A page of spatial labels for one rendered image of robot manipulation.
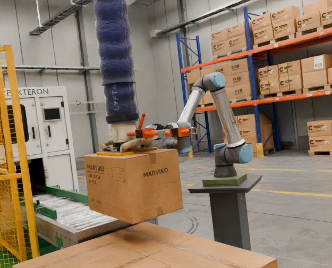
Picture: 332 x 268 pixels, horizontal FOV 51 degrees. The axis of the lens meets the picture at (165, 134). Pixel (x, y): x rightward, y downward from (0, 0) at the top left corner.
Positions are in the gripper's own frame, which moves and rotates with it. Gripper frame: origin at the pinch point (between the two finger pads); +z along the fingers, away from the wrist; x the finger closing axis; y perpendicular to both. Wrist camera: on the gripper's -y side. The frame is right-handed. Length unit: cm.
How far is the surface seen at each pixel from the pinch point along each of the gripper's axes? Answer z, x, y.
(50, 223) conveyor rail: 33, -65, 105
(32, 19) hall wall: -273, 387, 955
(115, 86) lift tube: 7.1, 32.7, 20.5
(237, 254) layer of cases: -12, -70, -53
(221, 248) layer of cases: -14, -70, -40
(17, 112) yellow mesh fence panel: 41, 28, 128
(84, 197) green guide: -24, -63, 162
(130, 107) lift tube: -0.8, 17.9, 16.4
